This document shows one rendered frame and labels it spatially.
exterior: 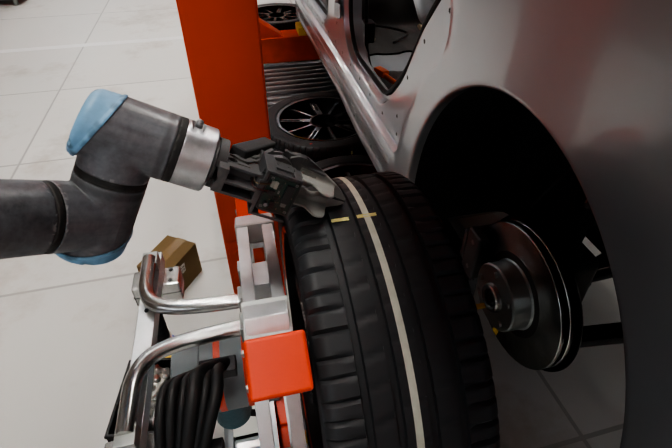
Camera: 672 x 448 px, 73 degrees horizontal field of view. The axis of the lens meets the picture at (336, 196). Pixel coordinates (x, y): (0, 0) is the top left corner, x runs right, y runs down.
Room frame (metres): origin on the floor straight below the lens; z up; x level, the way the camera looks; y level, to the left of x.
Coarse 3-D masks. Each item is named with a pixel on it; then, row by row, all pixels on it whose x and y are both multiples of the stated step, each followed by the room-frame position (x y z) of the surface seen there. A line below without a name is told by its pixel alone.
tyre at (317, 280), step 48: (384, 192) 0.61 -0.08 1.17; (336, 240) 0.49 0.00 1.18; (384, 240) 0.49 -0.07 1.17; (432, 240) 0.50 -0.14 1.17; (336, 288) 0.42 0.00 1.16; (384, 288) 0.42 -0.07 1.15; (432, 288) 0.43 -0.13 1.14; (336, 336) 0.36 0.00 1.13; (384, 336) 0.37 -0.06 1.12; (432, 336) 0.37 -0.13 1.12; (480, 336) 0.38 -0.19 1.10; (336, 384) 0.31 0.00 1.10; (384, 384) 0.32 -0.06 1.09; (432, 384) 0.33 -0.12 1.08; (480, 384) 0.33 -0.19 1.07; (336, 432) 0.28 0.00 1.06; (384, 432) 0.28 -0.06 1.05; (432, 432) 0.29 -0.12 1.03; (480, 432) 0.29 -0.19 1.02
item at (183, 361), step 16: (240, 336) 0.51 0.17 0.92; (192, 352) 0.48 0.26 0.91; (208, 352) 0.48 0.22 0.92; (224, 352) 0.48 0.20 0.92; (240, 352) 0.48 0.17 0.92; (176, 368) 0.45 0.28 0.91; (192, 368) 0.46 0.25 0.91; (240, 368) 0.46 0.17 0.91; (224, 384) 0.44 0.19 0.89; (240, 384) 0.44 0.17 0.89; (224, 400) 0.42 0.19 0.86; (240, 400) 0.43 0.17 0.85; (272, 400) 0.44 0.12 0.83
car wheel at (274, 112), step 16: (304, 96) 2.44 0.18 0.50; (320, 96) 2.44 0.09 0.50; (336, 96) 2.44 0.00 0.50; (272, 112) 2.24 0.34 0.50; (288, 112) 2.31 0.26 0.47; (304, 112) 2.39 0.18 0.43; (320, 112) 2.28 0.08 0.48; (336, 112) 2.42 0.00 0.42; (272, 128) 2.06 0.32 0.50; (288, 128) 2.31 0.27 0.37; (304, 128) 2.11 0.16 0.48; (320, 128) 2.10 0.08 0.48; (336, 128) 2.12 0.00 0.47; (352, 128) 2.36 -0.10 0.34; (288, 144) 1.91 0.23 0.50; (304, 144) 1.90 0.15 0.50; (320, 144) 1.90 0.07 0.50; (336, 144) 1.90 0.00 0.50; (352, 144) 1.91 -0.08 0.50; (320, 160) 1.86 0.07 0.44
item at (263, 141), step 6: (258, 138) 0.63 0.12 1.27; (264, 138) 0.64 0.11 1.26; (234, 144) 0.56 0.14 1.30; (240, 144) 0.57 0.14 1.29; (246, 144) 0.58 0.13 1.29; (252, 144) 0.59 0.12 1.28; (258, 144) 0.60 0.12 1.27; (264, 144) 0.61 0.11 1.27; (270, 144) 0.63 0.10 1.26; (234, 150) 0.55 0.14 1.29; (240, 150) 0.55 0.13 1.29; (246, 150) 0.55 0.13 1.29; (252, 150) 0.57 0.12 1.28; (258, 150) 0.59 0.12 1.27; (264, 150) 0.61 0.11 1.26; (240, 156) 0.55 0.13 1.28; (246, 156) 0.55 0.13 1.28
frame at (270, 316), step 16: (240, 224) 0.59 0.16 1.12; (256, 224) 0.59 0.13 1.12; (272, 224) 0.59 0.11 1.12; (240, 240) 0.55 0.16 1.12; (256, 240) 0.58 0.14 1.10; (272, 240) 0.55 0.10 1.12; (240, 256) 0.52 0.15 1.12; (272, 256) 0.52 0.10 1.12; (240, 272) 0.48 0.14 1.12; (272, 272) 0.48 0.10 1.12; (272, 288) 0.45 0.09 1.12; (240, 304) 0.42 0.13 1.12; (256, 304) 0.42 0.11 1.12; (272, 304) 0.42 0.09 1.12; (288, 304) 0.42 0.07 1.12; (256, 320) 0.40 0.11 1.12; (272, 320) 0.40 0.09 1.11; (288, 320) 0.40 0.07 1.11; (256, 336) 0.38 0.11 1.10; (288, 400) 0.33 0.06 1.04; (256, 416) 0.31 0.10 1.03; (272, 416) 0.52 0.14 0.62; (288, 416) 0.52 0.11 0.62; (272, 432) 0.30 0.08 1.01; (304, 432) 0.30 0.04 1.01
